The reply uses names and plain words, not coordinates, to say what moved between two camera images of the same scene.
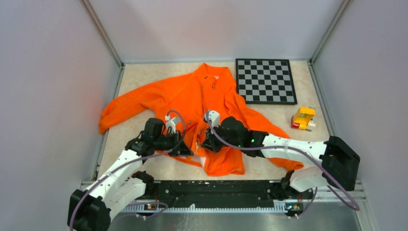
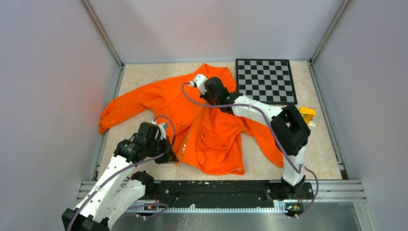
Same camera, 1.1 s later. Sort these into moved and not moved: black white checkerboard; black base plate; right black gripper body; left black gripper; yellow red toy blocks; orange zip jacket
Moved: right black gripper body; left black gripper
Not moved: orange zip jacket; yellow red toy blocks; black white checkerboard; black base plate
